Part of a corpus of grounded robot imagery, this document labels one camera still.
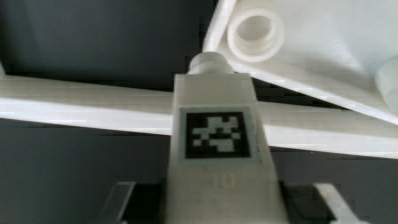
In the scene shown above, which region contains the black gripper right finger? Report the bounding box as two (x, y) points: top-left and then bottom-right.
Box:
(282, 183), (371, 224)

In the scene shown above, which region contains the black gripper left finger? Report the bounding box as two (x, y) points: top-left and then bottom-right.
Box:
(89, 182), (163, 224)

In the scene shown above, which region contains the white table leg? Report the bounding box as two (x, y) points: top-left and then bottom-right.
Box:
(165, 52), (289, 224)

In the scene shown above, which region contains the white square tabletop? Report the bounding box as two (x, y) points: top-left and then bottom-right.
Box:
(202, 0), (398, 125)

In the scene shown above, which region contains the white front fence wall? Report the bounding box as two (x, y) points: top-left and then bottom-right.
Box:
(0, 66), (398, 159)

